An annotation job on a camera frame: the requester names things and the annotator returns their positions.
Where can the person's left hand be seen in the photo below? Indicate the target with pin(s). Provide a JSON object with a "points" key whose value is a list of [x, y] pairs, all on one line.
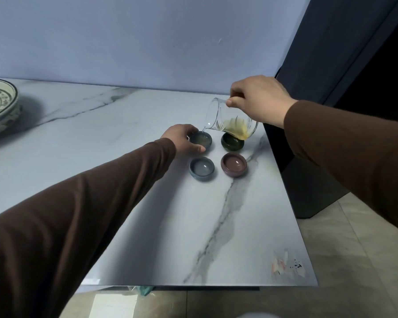
{"points": [[178, 137]]}

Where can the person's right hand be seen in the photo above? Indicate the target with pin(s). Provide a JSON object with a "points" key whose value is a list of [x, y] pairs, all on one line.
{"points": [[264, 99]]}

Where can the person's left thumb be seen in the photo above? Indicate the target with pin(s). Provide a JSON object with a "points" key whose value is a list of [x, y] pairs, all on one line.
{"points": [[195, 148]]}

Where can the person's right thumb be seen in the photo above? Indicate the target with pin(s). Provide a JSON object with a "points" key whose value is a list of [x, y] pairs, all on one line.
{"points": [[236, 101]]}

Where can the grey ceramic tea cup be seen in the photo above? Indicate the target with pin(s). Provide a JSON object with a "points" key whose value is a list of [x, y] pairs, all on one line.
{"points": [[202, 139]]}

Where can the clear glass pitcher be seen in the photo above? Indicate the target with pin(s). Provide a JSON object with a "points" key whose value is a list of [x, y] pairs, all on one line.
{"points": [[224, 115]]}

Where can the person's right forearm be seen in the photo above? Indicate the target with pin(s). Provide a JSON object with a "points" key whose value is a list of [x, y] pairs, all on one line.
{"points": [[351, 152]]}

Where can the person's left forearm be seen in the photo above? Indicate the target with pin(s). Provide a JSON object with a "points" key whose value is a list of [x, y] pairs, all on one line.
{"points": [[69, 221]]}

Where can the blue ceramic tea cup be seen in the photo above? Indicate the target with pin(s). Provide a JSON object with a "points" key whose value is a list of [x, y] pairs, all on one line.
{"points": [[202, 168]]}

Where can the dark green ceramic tea cup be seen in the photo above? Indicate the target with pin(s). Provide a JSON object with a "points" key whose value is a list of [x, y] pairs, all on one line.
{"points": [[231, 144]]}

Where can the purple ceramic tea cup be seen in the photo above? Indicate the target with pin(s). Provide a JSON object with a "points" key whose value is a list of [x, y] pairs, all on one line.
{"points": [[234, 163]]}

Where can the black cabinet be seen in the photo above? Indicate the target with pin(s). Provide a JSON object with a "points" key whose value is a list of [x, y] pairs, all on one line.
{"points": [[311, 185]]}

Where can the dark blue curtain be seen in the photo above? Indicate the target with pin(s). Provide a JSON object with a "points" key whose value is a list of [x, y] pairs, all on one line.
{"points": [[335, 42]]}

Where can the patterned ceramic bowl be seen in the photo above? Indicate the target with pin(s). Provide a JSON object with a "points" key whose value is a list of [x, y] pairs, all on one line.
{"points": [[3, 124]]}

